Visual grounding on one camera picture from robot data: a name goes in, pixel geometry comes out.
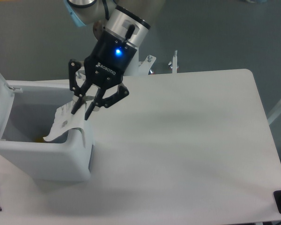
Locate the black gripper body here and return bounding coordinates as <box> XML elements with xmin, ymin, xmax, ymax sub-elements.
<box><xmin>83</xmin><ymin>31</ymin><xmax>137</xmax><ymax>89</ymax></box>

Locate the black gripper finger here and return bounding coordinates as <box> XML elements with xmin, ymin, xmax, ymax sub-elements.
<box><xmin>68</xmin><ymin>59</ymin><xmax>86</xmax><ymax>115</ymax></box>
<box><xmin>84</xmin><ymin>83</ymin><xmax>129</xmax><ymax>120</ymax></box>

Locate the crushed clear plastic bottle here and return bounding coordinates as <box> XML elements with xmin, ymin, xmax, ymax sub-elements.
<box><xmin>83</xmin><ymin>96</ymin><xmax>100</xmax><ymax>112</ymax></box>

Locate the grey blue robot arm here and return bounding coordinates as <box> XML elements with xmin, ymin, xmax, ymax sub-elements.
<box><xmin>65</xmin><ymin>0</ymin><xmax>165</xmax><ymax>120</ymax></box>

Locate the white trash can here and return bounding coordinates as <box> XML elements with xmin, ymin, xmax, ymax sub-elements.
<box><xmin>0</xmin><ymin>81</ymin><xmax>95</xmax><ymax>181</ymax></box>

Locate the yellow trash in can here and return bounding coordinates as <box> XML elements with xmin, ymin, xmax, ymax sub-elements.
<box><xmin>33</xmin><ymin>136</ymin><xmax>45</xmax><ymax>143</ymax></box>

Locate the white clamp bracket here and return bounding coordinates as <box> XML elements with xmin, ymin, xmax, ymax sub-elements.
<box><xmin>168</xmin><ymin>50</ymin><xmax>179</xmax><ymax>74</ymax></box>

